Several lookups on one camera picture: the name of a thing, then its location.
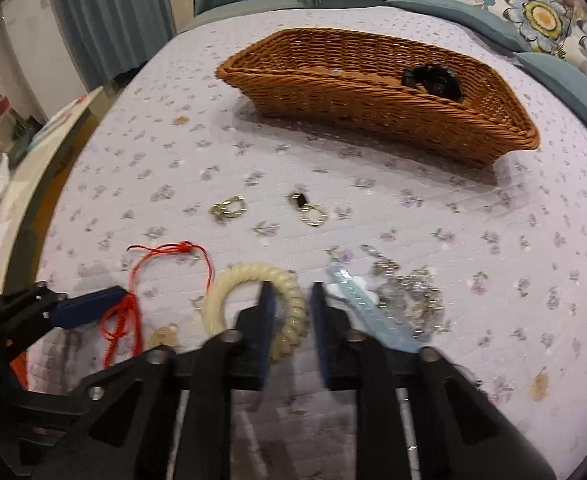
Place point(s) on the floral pillow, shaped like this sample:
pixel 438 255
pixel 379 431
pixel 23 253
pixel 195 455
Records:
pixel 538 15

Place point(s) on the teal cushion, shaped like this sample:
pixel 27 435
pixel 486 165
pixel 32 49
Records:
pixel 571 92
pixel 453 17

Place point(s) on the beige desk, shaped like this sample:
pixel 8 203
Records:
pixel 28 170

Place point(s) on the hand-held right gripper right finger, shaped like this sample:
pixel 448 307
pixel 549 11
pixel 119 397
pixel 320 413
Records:
pixel 319 332

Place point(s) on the black hair claw clip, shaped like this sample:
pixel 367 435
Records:
pixel 436 81

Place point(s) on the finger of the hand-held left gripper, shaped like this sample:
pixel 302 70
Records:
pixel 91 304

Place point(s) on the floral quilted bedspread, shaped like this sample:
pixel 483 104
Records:
pixel 423 220

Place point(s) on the brown wicker basket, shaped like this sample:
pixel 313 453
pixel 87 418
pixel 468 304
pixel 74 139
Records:
pixel 353 92

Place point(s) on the blue-grey curtain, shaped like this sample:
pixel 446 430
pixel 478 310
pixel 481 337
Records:
pixel 118 10

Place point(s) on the blue hair clip white flower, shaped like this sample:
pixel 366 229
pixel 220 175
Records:
pixel 358 302

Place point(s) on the small gold pendant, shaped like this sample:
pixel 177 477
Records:
pixel 163 337

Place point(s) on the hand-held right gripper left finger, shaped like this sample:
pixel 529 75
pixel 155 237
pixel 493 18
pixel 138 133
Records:
pixel 266 322

